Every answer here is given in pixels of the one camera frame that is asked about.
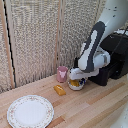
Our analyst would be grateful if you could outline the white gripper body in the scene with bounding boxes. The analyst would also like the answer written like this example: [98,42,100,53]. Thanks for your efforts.
[68,67,100,81]

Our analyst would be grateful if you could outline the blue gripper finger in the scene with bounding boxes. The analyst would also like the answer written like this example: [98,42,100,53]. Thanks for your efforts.
[68,79,76,88]
[79,78,88,88]

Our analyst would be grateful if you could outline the white ceramic bowl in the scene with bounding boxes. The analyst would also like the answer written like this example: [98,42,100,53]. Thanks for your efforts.
[68,79,88,92]

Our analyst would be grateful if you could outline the black air fryer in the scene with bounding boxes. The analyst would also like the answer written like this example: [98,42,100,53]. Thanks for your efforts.
[73,29,128,87]

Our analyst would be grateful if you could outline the yellow food piece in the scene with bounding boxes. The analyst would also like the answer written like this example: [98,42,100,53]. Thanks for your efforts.
[72,80,82,89]

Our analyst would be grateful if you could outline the pink cup with print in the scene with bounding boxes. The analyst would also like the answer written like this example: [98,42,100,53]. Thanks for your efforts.
[56,65,69,84]

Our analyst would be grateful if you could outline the orange rectangular block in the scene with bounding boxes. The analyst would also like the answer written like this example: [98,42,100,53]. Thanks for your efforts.
[53,84,67,97]

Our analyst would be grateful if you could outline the floral rimmed white plate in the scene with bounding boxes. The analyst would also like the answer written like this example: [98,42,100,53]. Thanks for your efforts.
[6,94,55,128]

